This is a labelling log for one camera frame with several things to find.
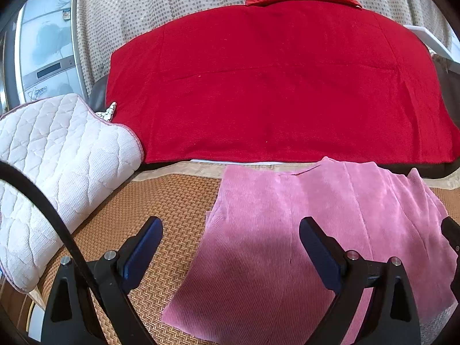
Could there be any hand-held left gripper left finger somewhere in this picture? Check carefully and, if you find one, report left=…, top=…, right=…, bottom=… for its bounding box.
left=40, top=216, right=163, bottom=345

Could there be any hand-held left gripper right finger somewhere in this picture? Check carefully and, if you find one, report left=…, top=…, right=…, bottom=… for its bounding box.
left=299, top=216, right=422, bottom=345

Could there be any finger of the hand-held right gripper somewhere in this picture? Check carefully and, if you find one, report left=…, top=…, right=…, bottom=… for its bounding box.
left=440, top=217, right=460, bottom=256

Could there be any pink garment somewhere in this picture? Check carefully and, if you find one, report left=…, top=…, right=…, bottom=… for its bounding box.
left=162, top=156, right=459, bottom=345

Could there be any woven bamboo mat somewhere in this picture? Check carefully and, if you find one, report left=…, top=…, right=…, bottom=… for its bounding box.
left=22, top=162, right=460, bottom=345

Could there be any white quilted cushion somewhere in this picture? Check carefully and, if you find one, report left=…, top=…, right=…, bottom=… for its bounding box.
left=0, top=93, right=144, bottom=293

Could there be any small patterned cloth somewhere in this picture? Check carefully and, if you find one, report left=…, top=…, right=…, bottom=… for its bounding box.
left=94, top=101, right=117, bottom=122

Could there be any red blanket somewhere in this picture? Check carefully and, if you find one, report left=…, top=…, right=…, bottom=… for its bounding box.
left=105, top=2, right=460, bottom=165

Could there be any floral floor-standing air conditioner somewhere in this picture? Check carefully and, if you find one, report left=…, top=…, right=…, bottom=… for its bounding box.
left=14, top=0, right=87, bottom=106

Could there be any dotted beige curtain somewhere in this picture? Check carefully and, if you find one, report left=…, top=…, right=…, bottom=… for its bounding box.
left=74, top=0, right=453, bottom=96

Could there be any thick black cable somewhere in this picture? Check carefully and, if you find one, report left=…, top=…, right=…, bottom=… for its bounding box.
left=0, top=160, right=108, bottom=297

